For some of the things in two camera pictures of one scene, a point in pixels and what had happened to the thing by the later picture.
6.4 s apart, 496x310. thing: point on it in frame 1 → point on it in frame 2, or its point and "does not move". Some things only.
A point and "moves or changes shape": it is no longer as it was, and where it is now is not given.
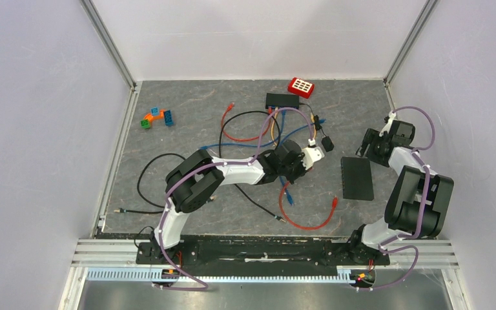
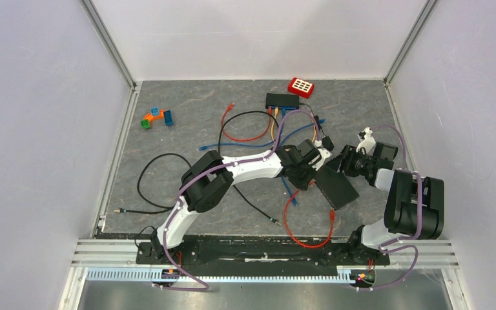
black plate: [356, 177] moves or changes shape
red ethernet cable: [335, 201] → [332, 217]
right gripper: [372, 138] → [345, 160]
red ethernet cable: [228, 110] does not move
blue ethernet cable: [285, 187] does not move
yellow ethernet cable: [312, 116] does not move
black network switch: [284, 101] does not move
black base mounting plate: [262, 249] does not move
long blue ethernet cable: [259, 146] does not move
